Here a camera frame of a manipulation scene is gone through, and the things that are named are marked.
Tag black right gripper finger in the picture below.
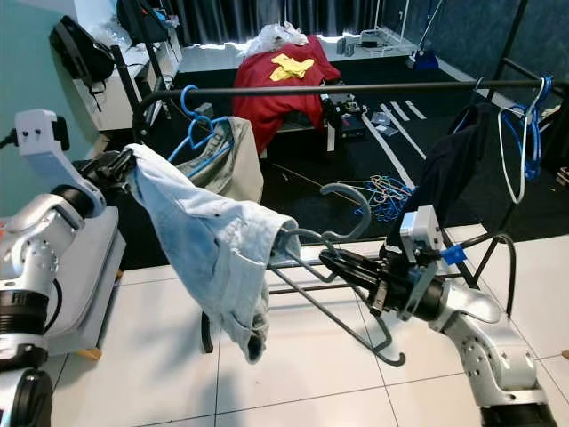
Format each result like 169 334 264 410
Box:
318 247 387 278
329 262 389 303

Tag blue denim shorts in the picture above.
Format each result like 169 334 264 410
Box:
124 142 301 364

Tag blue plastic hanger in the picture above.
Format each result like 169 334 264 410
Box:
169 85 232 174
502 76 554 183

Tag white plastic hanger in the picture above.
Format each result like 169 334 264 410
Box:
498 80 548 205

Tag white shelf unit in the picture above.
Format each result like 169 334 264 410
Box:
80 27 183 134

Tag grey upholstered ottoman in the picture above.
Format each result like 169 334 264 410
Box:
44 205 127 361

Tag black backpack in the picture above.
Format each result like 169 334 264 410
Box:
51 16 116 85

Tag navy polo shirt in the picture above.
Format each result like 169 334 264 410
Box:
387 102 499 254

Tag grey shorts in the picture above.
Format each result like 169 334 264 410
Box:
182 116 266 204

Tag black electronic equipment box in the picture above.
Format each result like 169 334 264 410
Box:
325 96 365 139

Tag dark bag with blue trim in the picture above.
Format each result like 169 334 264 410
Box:
116 0 170 45

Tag red cloth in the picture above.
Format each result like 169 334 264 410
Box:
231 36 343 152

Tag black metal clothes rack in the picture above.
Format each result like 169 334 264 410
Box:
111 0 569 352

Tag yellow cloth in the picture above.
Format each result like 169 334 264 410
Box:
269 53 317 83

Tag white plastic bag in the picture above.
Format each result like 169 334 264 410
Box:
244 22 308 56

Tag dark pleated curtain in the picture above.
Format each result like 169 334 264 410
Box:
160 0 388 47

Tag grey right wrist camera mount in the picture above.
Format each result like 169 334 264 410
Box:
398 205 445 299

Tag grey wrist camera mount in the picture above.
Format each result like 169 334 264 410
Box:
13 109 74 192
398 205 445 299

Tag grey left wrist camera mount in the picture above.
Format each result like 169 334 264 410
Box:
13 109 74 192

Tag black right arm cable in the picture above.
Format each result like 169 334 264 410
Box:
445 233 517 321

